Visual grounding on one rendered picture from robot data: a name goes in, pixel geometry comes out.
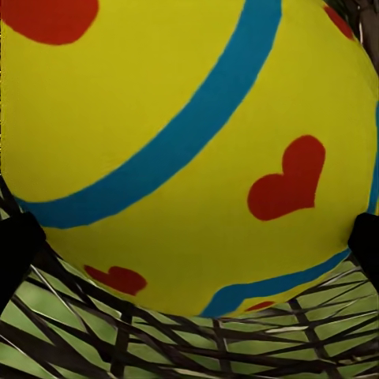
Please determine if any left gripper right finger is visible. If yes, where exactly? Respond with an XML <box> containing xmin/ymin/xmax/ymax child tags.
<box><xmin>347</xmin><ymin>212</ymin><xmax>379</xmax><ymax>294</ymax></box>

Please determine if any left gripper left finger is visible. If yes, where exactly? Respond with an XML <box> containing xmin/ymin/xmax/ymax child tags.
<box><xmin>0</xmin><ymin>212</ymin><xmax>46</xmax><ymax>315</ymax></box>

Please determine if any wicker basket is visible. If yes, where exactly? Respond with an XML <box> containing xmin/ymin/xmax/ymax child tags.
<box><xmin>0</xmin><ymin>0</ymin><xmax>379</xmax><ymax>379</ymax></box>

